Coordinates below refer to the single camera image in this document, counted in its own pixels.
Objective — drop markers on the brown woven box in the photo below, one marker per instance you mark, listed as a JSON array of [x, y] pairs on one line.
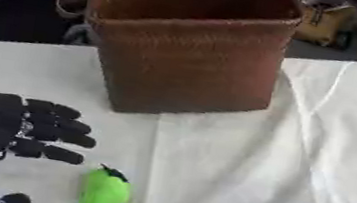
[[188, 58]]

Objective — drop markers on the green toy pepper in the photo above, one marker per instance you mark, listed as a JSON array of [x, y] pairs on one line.
[[101, 196]]

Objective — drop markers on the yellow bag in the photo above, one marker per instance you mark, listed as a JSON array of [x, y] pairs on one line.
[[327, 24]]

